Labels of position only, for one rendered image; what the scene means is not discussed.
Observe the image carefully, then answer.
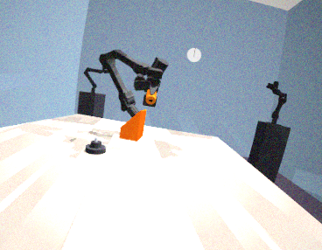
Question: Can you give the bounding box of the orange knob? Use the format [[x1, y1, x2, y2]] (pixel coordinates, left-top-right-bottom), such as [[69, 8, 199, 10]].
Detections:
[[145, 89, 157, 104]]

